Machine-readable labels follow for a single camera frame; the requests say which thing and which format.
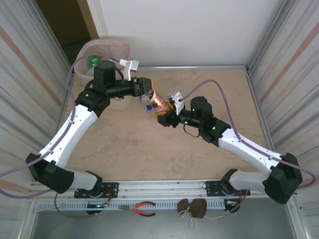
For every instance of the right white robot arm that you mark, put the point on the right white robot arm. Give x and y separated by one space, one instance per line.
249 149

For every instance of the aluminium frame bar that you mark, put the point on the aluminium frame bar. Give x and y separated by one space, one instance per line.
187 67

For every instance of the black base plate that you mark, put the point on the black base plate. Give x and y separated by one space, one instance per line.
112 189
211 188

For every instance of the small controller board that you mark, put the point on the small controller board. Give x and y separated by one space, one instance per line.
97 206
230 203

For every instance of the dark brown door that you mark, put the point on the dark brown door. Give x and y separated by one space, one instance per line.
57 17

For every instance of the green soda bottle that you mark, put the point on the green soda bottle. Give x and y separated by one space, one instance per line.
93 61

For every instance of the brown cloth pouch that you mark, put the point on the brown cloth pouch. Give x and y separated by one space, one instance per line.
198 207
184 205

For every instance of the beige slatted waste bin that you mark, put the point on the beige slatted waste bin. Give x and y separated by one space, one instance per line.
122 102

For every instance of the light wooden door frame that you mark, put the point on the light wooden door frame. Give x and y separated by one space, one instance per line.
88 17

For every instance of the pink plastic bin liner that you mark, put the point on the pink plastic bin liner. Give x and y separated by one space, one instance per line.
117 48

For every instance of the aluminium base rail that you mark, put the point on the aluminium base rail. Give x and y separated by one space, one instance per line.
162 189

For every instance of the orange brown tea bottle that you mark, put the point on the orange brown tea bottle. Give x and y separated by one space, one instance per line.
159 100

